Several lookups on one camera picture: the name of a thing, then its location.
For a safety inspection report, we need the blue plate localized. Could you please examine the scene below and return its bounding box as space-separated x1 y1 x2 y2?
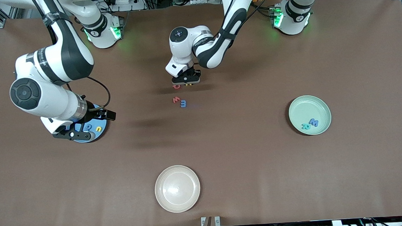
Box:
69 104 109 144

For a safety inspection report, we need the beige plate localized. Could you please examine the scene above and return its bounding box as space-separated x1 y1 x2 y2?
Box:
153 164 202 214

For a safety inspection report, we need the green plate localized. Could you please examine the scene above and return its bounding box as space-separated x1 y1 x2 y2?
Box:
287 93 333 137

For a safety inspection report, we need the brown table cover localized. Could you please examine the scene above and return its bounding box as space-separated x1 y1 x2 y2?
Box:
0 0 402 226

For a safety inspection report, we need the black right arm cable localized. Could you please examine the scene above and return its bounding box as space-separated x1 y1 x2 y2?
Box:
30 0 112 115

